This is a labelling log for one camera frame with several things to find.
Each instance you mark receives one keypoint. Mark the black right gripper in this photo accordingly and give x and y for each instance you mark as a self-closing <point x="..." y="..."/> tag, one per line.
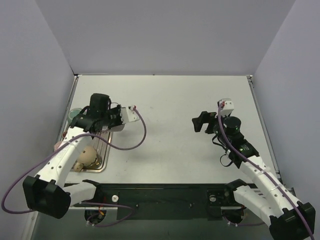
<point x="208" y="122"/>

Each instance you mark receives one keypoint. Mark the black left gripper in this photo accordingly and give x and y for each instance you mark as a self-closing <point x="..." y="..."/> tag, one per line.
<point x="116" y="116"/>

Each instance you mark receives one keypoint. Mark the cream mug with blue drips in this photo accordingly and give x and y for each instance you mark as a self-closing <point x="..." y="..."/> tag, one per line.
<point x="86" y="158"/>

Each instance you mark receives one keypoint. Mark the lavender mug with black handle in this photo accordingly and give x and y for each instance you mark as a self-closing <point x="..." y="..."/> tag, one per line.
<point x="118" y="128"/>

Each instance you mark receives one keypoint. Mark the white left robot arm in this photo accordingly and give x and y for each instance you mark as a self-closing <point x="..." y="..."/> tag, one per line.
<point x="46" y="191"/>

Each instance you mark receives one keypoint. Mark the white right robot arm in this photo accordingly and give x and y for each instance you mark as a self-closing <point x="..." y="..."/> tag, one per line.
<point x="285" y="215"/>

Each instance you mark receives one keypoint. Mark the teal green mug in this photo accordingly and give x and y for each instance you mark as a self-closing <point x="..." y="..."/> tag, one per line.
<point x="72" y="113"/>

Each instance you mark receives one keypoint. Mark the pink mug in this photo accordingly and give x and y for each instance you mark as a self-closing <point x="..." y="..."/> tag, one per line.
<point x="58" y="145"/>

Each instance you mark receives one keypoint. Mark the stainless steel tray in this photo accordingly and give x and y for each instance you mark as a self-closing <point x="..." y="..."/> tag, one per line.
<point x="103" y="150"/>

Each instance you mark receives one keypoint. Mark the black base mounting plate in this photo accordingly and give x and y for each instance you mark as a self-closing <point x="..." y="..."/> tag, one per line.
<point x="170" y="201"/>

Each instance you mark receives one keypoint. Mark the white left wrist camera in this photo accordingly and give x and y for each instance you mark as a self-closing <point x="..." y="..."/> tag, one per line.
<point x="129" y="114"/>

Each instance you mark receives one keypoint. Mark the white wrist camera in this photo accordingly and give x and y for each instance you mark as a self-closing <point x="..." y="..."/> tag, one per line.
<point x="129" y="114"/>
<point x="226" y="107"/>

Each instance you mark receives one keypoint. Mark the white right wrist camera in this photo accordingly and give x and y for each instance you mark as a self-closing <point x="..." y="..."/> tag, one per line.
<point x="226" y="107"/>

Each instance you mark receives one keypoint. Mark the aluminium table edge rail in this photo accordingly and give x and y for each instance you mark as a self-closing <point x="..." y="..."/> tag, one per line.
<point x="265" y="131"/>

